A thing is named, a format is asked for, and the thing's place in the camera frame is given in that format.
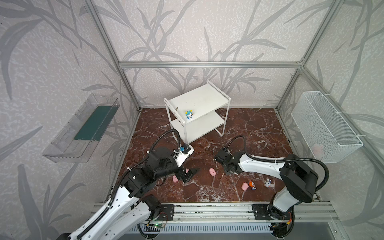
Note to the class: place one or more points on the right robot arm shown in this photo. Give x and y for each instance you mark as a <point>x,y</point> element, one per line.
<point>299,179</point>

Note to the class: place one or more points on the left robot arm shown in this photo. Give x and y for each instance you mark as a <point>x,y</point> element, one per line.
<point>130,204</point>

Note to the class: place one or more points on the orange blue figurine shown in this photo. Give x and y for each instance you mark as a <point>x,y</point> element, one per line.
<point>252,185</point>

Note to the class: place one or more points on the pink pig toy far left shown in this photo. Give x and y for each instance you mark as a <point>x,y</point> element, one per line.
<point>175,179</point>

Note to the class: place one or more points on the pink pig toy centre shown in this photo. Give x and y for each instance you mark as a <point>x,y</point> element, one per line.
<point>212,172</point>

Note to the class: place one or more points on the clear plastic wall bin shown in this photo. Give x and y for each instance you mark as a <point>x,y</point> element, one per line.
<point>79,138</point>

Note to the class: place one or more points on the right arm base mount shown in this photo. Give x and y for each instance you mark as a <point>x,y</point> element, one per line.
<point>282,223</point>

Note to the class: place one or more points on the pink pig toy right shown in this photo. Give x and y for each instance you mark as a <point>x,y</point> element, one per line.
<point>244,186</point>

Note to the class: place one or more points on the aluminium enclosure frame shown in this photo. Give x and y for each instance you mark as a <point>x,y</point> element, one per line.
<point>299,66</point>

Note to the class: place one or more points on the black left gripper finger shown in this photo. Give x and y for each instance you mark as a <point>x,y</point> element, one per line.
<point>183,179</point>
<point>190,174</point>

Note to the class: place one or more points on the teal blue cat figurine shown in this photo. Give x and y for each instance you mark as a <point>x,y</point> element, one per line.
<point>189,115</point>

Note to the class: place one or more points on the white blue round figurine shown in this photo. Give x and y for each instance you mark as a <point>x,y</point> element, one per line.
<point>268,183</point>

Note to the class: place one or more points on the white wire mesh basket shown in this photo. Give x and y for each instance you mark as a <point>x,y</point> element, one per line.
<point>321,123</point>

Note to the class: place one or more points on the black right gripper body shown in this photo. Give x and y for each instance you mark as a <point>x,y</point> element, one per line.
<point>223,159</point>

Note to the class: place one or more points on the green circuit board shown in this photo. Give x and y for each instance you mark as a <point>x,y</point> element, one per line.
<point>155,226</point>

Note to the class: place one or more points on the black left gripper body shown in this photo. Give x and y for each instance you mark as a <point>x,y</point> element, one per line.
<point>181,174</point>

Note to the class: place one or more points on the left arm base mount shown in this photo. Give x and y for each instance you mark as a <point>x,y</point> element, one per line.
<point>158,213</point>

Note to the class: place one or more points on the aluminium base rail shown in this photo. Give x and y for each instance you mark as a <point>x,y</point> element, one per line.
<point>239,215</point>

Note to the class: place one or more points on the pink toy in basket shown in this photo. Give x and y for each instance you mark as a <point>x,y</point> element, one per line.
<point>318,151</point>

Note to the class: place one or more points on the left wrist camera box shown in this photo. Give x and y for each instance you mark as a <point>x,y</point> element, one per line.
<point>182,154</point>

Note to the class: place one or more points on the white two-tier metal shelf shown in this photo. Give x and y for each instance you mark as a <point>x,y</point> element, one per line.
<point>210,107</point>

